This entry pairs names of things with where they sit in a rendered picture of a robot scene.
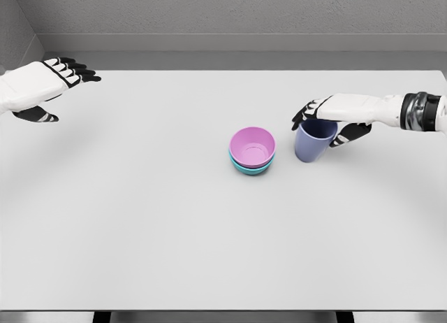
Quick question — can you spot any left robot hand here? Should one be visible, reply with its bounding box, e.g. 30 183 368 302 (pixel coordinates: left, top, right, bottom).
6 57 102 124

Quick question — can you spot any teal bowl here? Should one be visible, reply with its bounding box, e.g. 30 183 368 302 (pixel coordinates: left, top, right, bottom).
228 148 277 178

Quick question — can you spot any pink bowl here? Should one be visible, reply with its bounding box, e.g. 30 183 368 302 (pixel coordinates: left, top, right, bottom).
229 127 277 169

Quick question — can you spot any purple-blue cup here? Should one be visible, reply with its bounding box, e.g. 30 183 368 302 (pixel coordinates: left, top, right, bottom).
294 119 339 164

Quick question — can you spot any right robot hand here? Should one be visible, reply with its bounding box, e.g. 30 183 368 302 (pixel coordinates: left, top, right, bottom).
291 94 382 149

